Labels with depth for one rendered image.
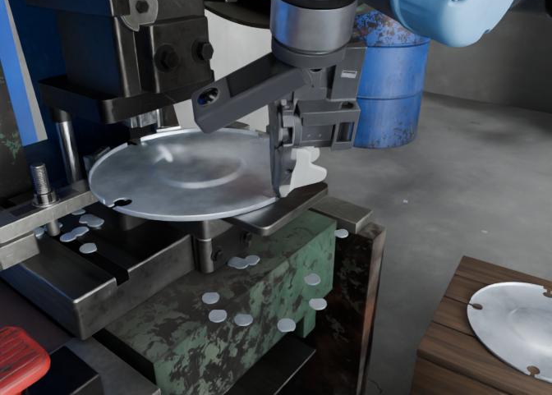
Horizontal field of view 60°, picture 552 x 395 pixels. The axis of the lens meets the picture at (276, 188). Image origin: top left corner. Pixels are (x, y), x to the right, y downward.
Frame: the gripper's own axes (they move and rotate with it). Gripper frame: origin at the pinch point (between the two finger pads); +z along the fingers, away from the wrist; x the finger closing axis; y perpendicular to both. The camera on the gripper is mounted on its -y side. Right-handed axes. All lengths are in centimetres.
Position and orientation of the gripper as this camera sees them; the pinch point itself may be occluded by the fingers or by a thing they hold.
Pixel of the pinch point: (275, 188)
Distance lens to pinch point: 58.7
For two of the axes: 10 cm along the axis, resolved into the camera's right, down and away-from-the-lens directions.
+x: -1.6, -7.1, 6.8
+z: -0.5, 7.0, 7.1
